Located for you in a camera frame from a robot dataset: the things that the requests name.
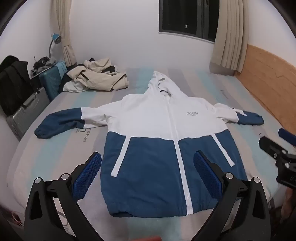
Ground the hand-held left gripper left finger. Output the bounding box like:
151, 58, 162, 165
24, 152, 104, 241

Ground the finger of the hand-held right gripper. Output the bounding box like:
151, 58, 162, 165
278, 128, 296, 147
258, 137, 290, 161

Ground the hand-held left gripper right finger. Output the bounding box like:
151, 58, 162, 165
194, 150, 272, 241

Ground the blue and white hooded jacket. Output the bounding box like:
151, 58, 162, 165
34, 71, 264, 218

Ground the dark clothes pile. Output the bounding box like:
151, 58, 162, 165
30, 56, 57, 77

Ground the person's right hand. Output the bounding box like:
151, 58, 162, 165
280, 186, 296, 219

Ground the striped bed mattress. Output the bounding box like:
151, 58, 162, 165
6, 66, 279, 241

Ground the wooden headboard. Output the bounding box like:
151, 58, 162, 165
233, 44, 296, 137

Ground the silver suitcase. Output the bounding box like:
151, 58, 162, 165
6, 87, 51, 142

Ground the beige and black jacket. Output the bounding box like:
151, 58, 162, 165
63, 58, 129, 93

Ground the teal suitcase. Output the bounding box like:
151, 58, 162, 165
38, 61, 68, 102

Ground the black backpack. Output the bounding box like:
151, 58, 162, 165
0, 55, 33, 116

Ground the beige curtain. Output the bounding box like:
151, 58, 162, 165
51, 0, 78, 69
210, 0, 251, 76

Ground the blue desk lamp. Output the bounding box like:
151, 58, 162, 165
47, 32, 62, 61

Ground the dark window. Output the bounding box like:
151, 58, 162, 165
159, 0, 218, 42

